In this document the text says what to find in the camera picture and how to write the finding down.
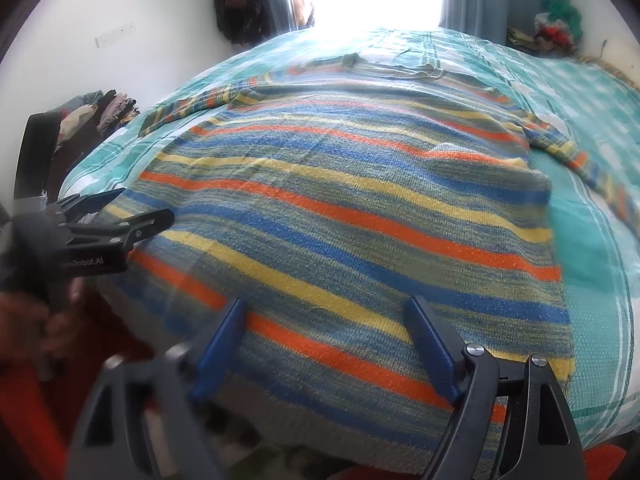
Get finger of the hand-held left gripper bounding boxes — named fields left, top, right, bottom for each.
left=46, top=187, right=127, bottom=223
left=59, top=207, right=176, bottom=255

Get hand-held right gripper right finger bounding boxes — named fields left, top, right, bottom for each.
left=404, top=296, right=588, bottom=480

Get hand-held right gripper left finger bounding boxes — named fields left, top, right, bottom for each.
left=65, top=298, right=247, bottom=480

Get striped knit sweater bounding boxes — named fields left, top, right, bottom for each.
left=97, top=52, right=632, bottom=478

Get pile of folded clothes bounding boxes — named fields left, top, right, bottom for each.
left=54, top=89, right=142, bottom=152

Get person's left hand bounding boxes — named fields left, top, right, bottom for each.
left=0, top=279, right=87, bottom=362

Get red garment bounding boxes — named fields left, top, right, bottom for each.
left=0, top=287, right=156, bottom=480

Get teal checkered blanket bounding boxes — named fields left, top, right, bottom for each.
left=57, top=27, right=640, bottom=451

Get olive folded cloths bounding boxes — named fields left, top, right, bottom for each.
left=506, top=26, right=540, bottom=52

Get colourful cloth heap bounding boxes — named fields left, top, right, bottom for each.
left=532, top=0, right=585, bottom=54

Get white wall plate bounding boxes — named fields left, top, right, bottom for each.
left=95, top=21, right=137, bottom=47

